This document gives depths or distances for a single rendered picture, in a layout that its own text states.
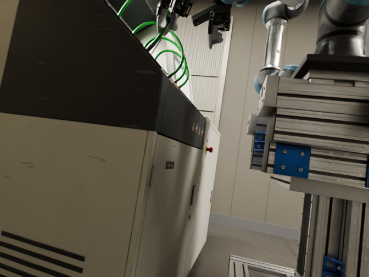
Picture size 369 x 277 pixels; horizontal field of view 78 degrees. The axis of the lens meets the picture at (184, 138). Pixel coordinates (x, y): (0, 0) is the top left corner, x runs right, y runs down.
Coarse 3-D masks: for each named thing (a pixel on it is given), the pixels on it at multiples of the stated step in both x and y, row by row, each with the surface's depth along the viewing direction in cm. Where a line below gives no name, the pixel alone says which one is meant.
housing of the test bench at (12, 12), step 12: (0, 0) 81; (12, 0) 80; (0, 12) 80; (12, 12) 79; (0, 24) 80; (12, 24) 78; (0, 36) 79; (0, 48) 78; (0, 60) 78; (0, 72) 77; (0, 84) 76
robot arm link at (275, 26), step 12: (264, 12) 130; (276, 12) 124; (264, 24) 133; (276, 24) 125; (276, 36) 124; (276, 48) 123; (264, 60) 127; (276, 60) 123; (264, 72) 123; (276, 72) 120
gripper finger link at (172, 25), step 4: (172, 16) 85; (176, 16) 84; (172, 20) 86; (176, 20) 84; (168, 24) 86; (172, 24) 86; (176, 24) 84; (168, 28) 87; (172, 28) 86; (176, 28) 84; (164, 32) 88; (168, 32) 89
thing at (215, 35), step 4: (216, 28) 93; (212, 32) 94; (216, 32) 93; (220, 32) 93; (208, 36) 93; (212, 36) 94; (216, 36) 93; (220, 36) 93; (208, 40) 94; (212, 40) 94; (208, 44) 95
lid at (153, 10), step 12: (108, 0) 117; (120, 0) 119; (132, 0) 122; (144, 0) 125; (156, 0) 130; (192, 0) 137; (132, 12) 129; (144, 12) 132; (156, 12) 137; (132, 24) 138
